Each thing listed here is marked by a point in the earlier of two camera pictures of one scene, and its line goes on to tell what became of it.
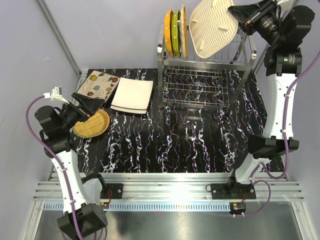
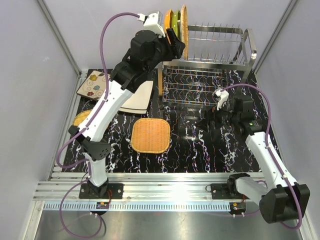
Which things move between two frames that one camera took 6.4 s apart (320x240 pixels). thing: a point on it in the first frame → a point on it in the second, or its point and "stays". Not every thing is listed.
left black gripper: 84,111 → 171,53
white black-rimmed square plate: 133,93 stays
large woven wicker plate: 212,26 → 150,135
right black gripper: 246,14 → 214,114
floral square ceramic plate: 98,84 stays
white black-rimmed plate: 139,111 stays
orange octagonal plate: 167,24 stays
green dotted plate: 175,45 stays
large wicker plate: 184,26 stays
